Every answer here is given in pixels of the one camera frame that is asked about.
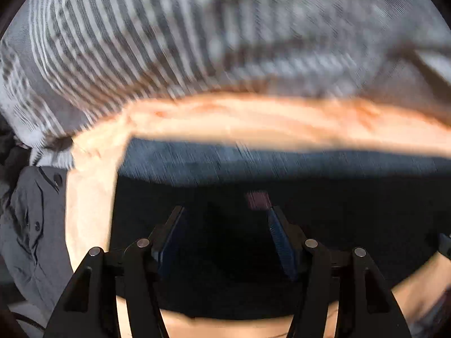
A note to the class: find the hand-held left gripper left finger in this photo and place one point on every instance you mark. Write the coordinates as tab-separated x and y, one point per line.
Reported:
172	241

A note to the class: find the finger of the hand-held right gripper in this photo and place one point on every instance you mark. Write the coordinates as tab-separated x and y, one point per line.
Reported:
444	243

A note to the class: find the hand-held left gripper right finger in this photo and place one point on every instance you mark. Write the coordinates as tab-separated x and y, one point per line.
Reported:
282	244

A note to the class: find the black pants with grey waistband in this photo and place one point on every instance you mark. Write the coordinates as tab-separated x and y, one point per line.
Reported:
229	190

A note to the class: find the orange blanket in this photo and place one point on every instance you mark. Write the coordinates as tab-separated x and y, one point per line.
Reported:
246	119

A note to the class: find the grey button shirt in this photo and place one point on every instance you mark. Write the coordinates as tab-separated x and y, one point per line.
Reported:
31	225

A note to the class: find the dark cloth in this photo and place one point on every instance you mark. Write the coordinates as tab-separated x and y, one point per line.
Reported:
12	148

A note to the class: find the grey striped duvet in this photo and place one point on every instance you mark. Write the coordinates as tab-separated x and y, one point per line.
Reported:
176	31

